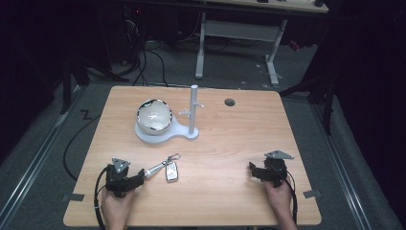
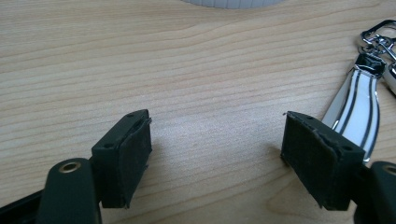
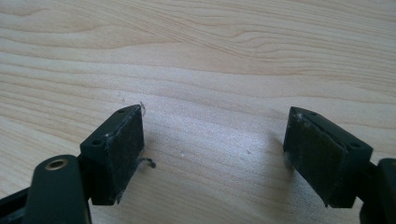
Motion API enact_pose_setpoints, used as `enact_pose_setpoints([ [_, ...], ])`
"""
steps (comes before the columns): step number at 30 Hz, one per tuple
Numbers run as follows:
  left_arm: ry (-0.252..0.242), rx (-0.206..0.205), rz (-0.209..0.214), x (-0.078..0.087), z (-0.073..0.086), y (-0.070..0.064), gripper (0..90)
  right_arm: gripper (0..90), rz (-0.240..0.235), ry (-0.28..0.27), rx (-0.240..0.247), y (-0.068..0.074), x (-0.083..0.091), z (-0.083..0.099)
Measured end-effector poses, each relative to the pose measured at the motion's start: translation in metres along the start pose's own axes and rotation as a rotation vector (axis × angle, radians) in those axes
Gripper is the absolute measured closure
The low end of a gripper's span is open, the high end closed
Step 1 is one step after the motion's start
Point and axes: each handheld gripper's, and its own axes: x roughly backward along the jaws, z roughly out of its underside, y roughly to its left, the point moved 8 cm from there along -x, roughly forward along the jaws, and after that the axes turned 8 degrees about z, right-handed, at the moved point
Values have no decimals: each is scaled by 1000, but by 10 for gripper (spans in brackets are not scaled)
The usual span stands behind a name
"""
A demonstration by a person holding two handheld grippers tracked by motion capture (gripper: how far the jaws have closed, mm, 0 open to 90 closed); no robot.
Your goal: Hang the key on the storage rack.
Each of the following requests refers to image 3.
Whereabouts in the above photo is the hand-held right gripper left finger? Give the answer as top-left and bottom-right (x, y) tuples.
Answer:
(79, 104), (146, 206)

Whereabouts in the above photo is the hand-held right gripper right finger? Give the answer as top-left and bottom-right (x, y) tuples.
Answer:
(282, 105), (374, 209)

